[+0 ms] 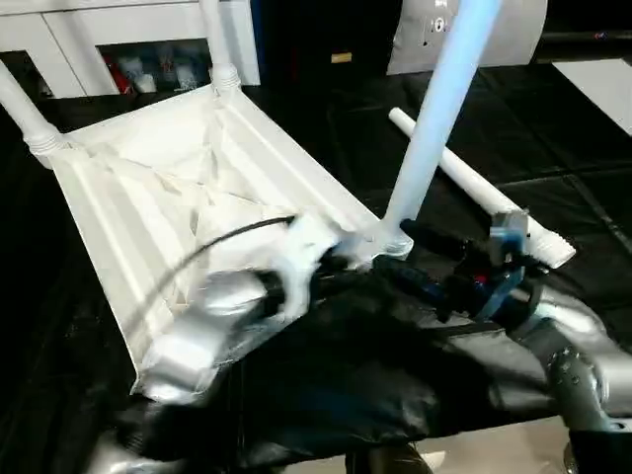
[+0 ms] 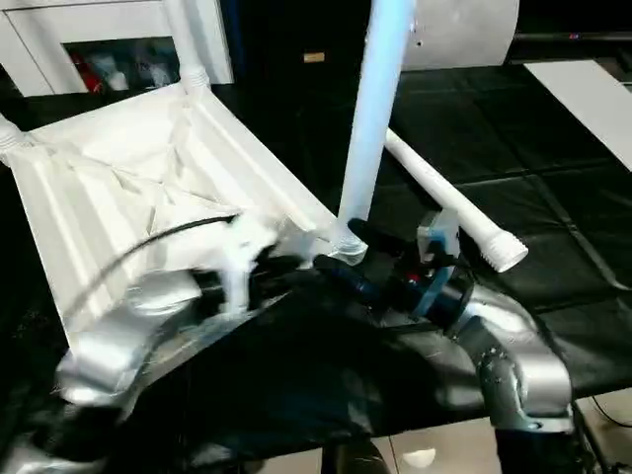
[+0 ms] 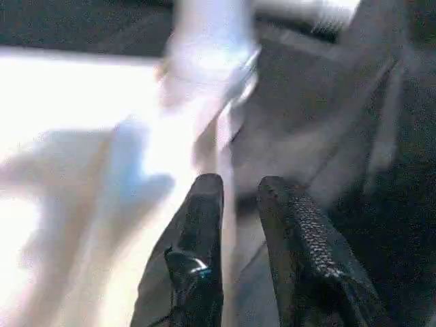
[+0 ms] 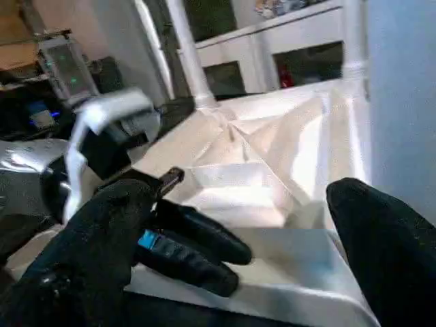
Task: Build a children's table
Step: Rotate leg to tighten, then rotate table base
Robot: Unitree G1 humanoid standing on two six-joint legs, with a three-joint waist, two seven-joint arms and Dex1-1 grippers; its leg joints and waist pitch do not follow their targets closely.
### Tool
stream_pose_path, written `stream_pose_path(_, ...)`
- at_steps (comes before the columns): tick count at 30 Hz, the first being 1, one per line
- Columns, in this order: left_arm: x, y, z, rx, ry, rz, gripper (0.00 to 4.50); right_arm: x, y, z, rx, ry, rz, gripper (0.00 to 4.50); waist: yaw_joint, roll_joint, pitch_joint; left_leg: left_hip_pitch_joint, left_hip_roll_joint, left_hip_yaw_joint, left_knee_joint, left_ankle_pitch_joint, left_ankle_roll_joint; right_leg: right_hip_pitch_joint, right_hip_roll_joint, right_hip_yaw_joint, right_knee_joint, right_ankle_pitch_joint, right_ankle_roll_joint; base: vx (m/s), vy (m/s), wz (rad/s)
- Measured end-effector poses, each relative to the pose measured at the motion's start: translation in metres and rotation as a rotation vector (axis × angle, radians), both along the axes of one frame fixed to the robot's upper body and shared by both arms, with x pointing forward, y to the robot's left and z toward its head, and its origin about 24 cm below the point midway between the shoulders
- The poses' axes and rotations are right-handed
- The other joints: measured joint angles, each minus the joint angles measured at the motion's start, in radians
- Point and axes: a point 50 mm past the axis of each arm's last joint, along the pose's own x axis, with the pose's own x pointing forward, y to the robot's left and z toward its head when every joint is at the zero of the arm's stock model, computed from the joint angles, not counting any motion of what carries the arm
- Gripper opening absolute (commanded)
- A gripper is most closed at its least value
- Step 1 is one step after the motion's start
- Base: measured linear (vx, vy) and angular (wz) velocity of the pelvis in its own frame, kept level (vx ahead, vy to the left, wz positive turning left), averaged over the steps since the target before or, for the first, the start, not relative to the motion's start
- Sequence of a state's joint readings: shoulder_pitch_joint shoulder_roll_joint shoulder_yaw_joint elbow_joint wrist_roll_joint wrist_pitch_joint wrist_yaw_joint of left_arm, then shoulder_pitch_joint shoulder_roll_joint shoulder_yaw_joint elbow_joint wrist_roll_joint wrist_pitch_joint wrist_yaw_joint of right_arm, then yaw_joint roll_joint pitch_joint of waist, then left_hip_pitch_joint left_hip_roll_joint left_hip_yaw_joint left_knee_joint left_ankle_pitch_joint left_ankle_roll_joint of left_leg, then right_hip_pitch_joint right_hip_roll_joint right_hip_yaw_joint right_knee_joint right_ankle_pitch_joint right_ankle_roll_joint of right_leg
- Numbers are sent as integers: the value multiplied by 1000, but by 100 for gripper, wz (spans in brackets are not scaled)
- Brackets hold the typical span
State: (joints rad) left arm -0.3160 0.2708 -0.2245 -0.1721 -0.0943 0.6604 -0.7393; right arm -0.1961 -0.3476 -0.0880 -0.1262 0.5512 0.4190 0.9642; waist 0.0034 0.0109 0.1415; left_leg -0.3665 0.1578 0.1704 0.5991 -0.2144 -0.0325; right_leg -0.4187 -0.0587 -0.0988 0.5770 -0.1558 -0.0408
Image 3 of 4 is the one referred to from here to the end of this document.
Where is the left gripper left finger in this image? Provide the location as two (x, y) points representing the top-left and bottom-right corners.
(129, 173), (225, 327)

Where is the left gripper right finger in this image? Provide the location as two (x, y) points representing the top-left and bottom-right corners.
(256, 175), (392, 327)

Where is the white plastic table top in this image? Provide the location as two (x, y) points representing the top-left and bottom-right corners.
(0, 46), (261, 327)

